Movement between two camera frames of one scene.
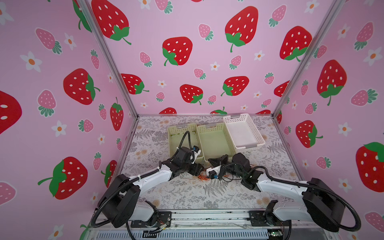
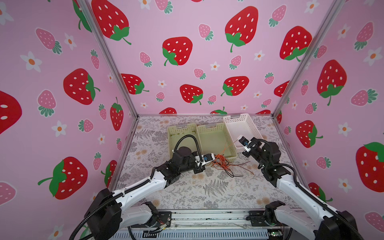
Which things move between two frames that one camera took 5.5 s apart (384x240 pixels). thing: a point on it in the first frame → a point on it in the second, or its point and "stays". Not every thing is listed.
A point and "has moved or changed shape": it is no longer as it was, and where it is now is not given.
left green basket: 175,134 stays
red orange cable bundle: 204,177 has moved or changed shape
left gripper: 196,169 stays
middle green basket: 215,141 stays
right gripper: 220,160 → 246,153
